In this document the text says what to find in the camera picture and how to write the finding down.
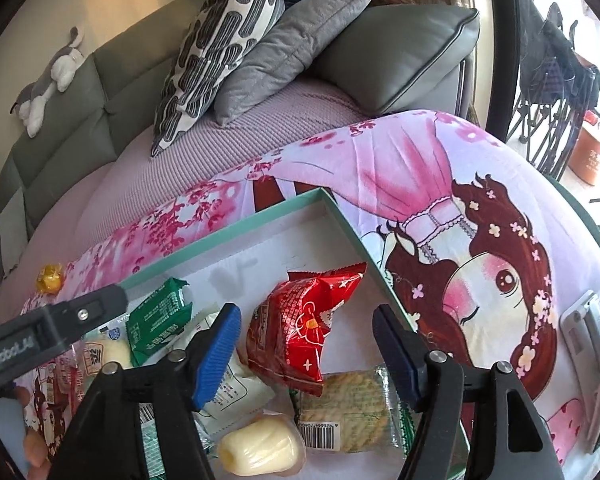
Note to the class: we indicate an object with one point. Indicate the teal cardboard box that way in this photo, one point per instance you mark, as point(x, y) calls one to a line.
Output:
point(280, 240)

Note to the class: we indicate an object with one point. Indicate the plain grey pillow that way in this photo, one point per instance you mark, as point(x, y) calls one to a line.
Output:
point(290, 50)

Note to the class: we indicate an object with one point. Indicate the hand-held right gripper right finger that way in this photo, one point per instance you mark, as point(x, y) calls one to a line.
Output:
point(400, 360)

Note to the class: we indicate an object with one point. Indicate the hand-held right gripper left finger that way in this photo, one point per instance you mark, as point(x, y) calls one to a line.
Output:
point(215, 360)

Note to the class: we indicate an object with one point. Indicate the green snack packet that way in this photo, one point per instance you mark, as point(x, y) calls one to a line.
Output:
point(157, 320)

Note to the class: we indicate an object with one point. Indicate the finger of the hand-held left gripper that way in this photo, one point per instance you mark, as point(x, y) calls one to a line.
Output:
point(87, 310)

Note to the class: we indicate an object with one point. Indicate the pale yellow bun packet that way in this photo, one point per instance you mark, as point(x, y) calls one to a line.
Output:
point(257, 447)

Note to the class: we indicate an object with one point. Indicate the orange pot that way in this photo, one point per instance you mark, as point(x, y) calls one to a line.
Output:
point(587, 155)

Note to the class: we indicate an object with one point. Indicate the red snack packet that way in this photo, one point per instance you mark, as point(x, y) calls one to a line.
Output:
point(295, 330)

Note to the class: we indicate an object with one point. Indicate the black folding chair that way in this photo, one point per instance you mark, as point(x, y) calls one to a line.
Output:
point(555, 95)

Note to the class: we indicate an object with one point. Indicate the grey white plush toy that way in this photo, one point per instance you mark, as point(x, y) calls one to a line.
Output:
point(55, 72)

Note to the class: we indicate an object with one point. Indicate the round cracker clear packet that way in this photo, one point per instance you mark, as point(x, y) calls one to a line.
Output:
point(345, 410)

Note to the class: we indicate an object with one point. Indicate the pink sofa cover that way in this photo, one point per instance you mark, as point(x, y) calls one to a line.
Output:
point(260, 130)

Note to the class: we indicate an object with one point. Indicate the black white patterned pillow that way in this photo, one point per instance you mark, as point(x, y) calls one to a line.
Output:
point(210, 50)

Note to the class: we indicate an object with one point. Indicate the grey-green sofa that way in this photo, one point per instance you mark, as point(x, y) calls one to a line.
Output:
point(405, 55)

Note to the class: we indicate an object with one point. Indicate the pink printed blanket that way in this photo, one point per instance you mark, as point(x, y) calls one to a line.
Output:
point(420, 175)

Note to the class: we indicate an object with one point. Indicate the gold wrapped candy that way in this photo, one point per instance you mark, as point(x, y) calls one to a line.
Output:
point(49, 279)

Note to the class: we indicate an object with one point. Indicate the white snack packet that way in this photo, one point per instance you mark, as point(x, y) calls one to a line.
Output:
point(235, 390)

